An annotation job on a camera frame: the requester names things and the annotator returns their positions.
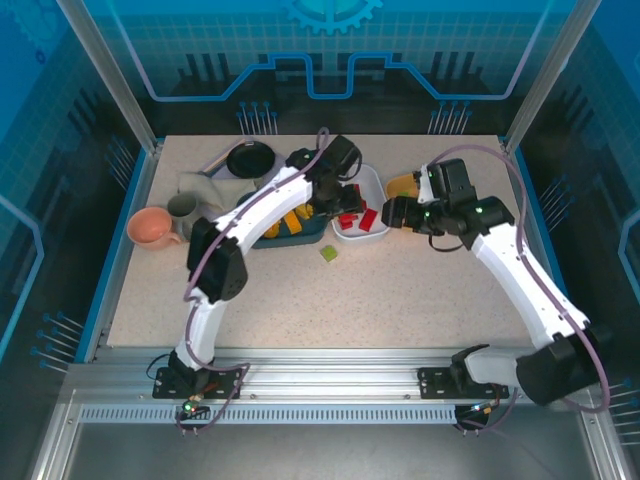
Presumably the slotted gray cable duct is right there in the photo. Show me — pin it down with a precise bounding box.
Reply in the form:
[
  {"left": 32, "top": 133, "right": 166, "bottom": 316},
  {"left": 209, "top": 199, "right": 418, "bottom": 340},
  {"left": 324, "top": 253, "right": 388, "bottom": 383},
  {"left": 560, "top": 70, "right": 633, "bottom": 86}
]
[{"left": 79, "top": 405, "right": 459, "bottom": 425}]

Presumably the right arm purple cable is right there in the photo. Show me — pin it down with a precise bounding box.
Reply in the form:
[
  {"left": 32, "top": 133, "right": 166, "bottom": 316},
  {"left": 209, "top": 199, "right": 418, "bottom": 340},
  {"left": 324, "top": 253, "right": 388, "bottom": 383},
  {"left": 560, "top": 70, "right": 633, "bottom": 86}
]
[{"left": 429, "top": 143, "right": 612, "bottom": 436}]

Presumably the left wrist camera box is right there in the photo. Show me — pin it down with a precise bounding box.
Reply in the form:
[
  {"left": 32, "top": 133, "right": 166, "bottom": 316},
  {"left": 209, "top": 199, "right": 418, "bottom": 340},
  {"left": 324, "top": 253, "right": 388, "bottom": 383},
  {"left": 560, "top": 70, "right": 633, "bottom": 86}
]
[{"left": 324, "top": 134, "right": 362, "bottom": 174}]

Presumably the aluminium frame post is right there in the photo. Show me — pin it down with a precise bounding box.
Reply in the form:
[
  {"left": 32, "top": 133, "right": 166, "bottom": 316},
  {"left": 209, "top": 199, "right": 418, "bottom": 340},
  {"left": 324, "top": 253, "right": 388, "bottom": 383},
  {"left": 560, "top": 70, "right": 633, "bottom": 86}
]
[
  {"left": 54, "top": 0, "right": 162, "bottom": 154},
  {"left": 502, "top": 0, "right": 604, "bottom": 156}
]

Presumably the dark blue rectangular container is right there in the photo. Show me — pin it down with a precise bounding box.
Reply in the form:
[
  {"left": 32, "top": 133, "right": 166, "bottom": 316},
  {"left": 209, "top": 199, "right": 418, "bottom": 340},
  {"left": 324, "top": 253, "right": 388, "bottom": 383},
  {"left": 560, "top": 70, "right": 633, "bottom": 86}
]
[{"left": 234, "top": 192, "right": 331, "bottom": 250}]

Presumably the beige folded cloth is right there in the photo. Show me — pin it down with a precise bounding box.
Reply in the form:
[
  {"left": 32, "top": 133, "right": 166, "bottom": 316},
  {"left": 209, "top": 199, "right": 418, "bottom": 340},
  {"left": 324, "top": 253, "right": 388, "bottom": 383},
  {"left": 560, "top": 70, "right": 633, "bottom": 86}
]
[{"left": 177, "top": 171, "right": 264, "bottom": 211}]

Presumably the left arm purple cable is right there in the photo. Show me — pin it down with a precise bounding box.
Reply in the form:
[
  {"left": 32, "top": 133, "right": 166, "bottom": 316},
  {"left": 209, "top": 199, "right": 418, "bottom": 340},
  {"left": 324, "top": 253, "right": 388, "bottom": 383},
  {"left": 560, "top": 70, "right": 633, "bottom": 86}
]
[{"left": 174, "top": 127, "right": 332, "bottom": 436}]

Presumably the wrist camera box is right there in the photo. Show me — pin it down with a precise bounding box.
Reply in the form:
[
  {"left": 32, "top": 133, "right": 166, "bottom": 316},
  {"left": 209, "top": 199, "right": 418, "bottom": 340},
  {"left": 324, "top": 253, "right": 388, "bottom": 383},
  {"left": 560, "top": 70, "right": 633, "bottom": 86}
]
[
  {"left": 413, "top": 158, "right": 477, "bottom": 204},
  {"left": 324, "top": 134, "right": 362, "bottom": 174}
]

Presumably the wooden stick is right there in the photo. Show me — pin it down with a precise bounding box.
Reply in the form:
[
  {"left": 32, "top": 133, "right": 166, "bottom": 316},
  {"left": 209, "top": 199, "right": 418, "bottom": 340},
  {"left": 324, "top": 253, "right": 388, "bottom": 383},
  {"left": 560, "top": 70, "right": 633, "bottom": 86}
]
[{"left": 203, "top": 141, "right": 251, "bottom": 174}]

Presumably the pink ceramic mug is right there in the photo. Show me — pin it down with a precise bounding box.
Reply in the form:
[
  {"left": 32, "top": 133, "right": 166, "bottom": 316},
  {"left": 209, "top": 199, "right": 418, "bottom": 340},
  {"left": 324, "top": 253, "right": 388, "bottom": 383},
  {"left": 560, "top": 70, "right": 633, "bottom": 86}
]
[{"left": 126, "top": 206, "right": 182, "bottom": 251}]

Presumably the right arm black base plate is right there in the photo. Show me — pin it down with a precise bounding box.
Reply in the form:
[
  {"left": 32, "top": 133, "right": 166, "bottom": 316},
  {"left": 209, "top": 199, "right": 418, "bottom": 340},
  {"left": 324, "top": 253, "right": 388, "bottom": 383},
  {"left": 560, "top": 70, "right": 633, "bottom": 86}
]
[{"left": 417, "top": 367, "right": 509, "bottom": 400}]

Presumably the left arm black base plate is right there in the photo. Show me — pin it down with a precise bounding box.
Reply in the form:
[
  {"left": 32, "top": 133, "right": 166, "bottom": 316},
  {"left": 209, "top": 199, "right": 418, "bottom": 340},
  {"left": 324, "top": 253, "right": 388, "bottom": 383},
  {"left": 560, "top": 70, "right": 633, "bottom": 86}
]
[{"left": 152, "top": 367, "right": 245, "bottom": 400}]

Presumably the black round pan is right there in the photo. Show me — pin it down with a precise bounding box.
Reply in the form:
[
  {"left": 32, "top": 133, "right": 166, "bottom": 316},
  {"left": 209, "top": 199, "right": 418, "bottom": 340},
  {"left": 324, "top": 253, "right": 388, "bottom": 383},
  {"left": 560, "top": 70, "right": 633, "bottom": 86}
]
[{"left": 225, "top": 141, "right": 276, "bottom": 180}]

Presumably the lavender plastic tray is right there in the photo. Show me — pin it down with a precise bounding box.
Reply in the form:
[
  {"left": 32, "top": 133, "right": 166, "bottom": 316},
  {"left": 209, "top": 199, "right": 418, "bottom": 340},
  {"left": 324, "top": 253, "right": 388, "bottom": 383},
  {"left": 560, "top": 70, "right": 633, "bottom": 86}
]
[{"left": 198, "top": 137, "right": 293, "bottom": 191}]

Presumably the orange rectangular container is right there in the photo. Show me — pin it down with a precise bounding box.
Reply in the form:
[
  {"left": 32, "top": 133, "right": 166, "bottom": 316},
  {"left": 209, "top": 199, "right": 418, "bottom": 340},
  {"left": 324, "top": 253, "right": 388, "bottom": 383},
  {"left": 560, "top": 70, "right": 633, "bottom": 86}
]
[{"left": 384, "top": 171, "right": 425, "bottom": 201}]

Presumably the gray cup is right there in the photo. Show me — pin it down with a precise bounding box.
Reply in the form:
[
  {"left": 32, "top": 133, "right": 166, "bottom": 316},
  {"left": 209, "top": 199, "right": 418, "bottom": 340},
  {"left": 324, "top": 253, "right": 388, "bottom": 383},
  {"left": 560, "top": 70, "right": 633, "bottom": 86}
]
[{"left": 166, "top": 192, "right": 211, "bottom": 236}]

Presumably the aluminium front rail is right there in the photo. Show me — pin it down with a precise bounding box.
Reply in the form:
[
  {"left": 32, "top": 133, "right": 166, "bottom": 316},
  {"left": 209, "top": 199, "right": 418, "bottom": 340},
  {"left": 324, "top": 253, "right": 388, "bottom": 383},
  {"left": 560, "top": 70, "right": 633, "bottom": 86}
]
[{"left": 64, "top": 347, "right": 599, "bottom": 407}]

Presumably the white rectangular container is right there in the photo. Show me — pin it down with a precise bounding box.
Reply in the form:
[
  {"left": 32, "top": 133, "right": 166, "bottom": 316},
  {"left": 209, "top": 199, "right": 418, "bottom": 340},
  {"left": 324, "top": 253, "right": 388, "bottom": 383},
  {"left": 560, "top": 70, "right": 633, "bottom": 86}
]
[{"left": 330, "top": 163, "right": 390, "bottom": 246}]

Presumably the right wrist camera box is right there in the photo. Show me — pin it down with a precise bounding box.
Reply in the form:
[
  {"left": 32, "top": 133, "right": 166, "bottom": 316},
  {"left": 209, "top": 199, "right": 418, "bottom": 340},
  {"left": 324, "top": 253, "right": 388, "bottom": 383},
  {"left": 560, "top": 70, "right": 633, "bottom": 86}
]
[{"left": 413, "top": 158, "right": 477, "bottom": 204}]

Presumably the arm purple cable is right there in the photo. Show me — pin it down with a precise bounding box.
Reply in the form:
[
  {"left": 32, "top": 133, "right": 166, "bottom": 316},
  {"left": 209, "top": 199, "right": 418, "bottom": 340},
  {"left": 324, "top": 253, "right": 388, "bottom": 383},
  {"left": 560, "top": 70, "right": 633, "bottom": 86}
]
[
  {"left": 429, "top": 143, "right": 612, "bottom": 436},
  {"left": 174, "top": 127, "right": 332, "bottom": 436}
]

